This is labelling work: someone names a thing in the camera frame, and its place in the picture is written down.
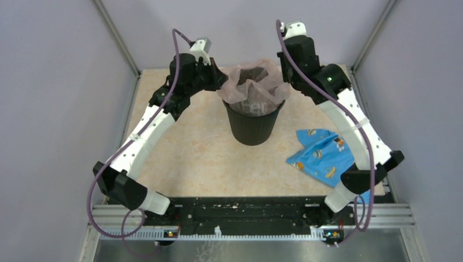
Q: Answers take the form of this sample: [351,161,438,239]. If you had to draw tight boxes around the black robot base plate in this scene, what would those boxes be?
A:
[144,196,354,236]

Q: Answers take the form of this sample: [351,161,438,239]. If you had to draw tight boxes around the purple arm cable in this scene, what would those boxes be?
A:
[275,19,376,247]
[86,28,192,259]

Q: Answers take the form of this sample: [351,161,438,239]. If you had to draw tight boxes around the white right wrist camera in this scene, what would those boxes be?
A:
[280,21,307,40]

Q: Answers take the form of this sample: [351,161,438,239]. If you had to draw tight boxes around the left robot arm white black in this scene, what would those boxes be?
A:
[93,53,228,226]

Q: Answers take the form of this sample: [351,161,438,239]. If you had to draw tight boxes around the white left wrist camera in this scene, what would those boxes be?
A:
[189,37,212,66]

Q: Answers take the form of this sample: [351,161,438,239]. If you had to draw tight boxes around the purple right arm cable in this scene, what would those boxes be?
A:
[275,19,376,247]

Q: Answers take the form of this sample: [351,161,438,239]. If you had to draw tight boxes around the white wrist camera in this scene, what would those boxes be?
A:
[280,21,307,40]
[189,37,212,66]

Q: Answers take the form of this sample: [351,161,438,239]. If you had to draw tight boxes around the black plastic trash bin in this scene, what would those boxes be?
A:
[222,100,286,146]

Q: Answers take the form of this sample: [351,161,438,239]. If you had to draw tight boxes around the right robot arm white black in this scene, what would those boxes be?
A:
[278,34,405,225]

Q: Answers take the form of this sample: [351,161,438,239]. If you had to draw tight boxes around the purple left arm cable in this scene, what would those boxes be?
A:
[86,28,192,259]

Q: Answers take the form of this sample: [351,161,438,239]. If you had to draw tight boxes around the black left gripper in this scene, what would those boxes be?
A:
[185,57,228,96]

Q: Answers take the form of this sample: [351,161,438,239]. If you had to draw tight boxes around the white slotted cable duct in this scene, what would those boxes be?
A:
[99,226,327,242]

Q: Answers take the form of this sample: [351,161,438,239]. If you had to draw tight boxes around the translucent pink trash bag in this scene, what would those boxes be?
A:
[217,59,291,116]

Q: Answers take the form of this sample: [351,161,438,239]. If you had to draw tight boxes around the blue cartoon printed bag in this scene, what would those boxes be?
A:
[286,128,354,188]

